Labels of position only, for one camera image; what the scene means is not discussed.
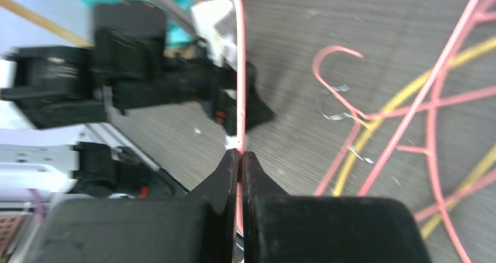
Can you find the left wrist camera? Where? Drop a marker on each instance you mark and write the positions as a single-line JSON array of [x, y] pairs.
[[215, 22]]

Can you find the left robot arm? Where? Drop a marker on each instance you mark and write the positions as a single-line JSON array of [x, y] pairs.
[[60, 86]]

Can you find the white metal clothes rack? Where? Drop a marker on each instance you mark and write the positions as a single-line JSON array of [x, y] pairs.
[[221, 24]]

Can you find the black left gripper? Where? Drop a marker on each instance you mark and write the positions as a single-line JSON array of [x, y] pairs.
[[187, 80]]

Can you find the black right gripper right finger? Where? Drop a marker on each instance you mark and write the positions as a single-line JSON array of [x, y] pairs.
[[279, 227]]

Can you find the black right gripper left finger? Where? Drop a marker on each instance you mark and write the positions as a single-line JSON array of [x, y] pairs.
[[199, 227]]

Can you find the wooden clothes rack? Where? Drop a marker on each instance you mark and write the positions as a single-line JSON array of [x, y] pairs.
[[48, 25]]

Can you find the yellow wire hanger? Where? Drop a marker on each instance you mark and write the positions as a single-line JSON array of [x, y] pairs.
[[479, 177]]

